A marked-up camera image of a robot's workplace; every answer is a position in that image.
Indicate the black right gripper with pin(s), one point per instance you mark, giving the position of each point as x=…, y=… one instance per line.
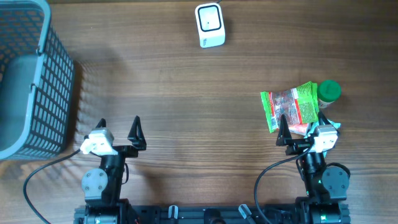
x=285, y=139

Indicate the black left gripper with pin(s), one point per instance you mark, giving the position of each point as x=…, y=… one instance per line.
x=135, y=136

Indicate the pale green wipes packet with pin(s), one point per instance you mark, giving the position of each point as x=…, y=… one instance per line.
x=312, y=127

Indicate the grey plastic basket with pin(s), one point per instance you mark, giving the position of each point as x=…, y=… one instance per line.
x=37, y=77

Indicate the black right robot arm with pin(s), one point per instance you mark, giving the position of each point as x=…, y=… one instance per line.
x=326, y=184

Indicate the green snack bag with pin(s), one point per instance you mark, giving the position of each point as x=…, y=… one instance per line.
x=299, y=105

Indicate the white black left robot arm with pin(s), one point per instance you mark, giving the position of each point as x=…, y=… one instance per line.
x=102, y=185

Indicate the green lid spice jar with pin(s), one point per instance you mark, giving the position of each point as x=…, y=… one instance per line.
x=328, y=92

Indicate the white barcode scanner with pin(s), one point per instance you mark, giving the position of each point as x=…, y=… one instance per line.
x=210, y=25

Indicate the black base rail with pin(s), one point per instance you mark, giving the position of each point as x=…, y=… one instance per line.
x=217, y=214

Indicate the white red tissue packet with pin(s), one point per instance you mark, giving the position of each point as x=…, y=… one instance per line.
x=301, y=129

